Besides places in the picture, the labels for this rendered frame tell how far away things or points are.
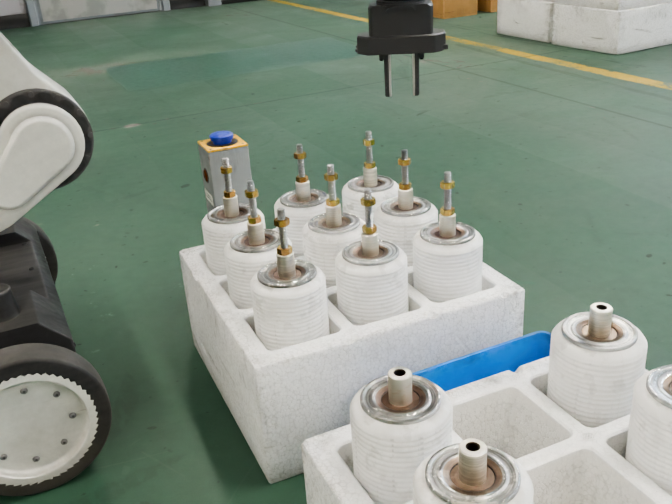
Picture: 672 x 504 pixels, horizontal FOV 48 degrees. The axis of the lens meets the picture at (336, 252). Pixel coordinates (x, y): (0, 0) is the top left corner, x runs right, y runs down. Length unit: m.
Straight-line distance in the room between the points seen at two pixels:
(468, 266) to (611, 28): 2.60
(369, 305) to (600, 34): 2.74
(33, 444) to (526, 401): 0.62
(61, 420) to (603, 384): 0.66
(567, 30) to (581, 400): 3.00
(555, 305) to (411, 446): 0.75
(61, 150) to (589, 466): 0.77
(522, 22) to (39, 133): 3.15
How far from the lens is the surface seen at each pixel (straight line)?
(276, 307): 0.93
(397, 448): 0.70
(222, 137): 1.29
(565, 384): 0.83
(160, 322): 1.42
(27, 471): 1.09
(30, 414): 1.05
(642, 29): 3.63
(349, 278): 0.97
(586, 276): 1.51
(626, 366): 0.82
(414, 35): 1.05
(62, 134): 1.10
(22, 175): 1.10
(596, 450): 0.80
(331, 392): 0.97
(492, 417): 0.88
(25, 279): 1.23
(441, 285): 1.03
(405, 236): 1.11
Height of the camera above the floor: 0.68
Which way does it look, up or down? 25 degrees down
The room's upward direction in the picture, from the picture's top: 4 degrees counter-clockwise
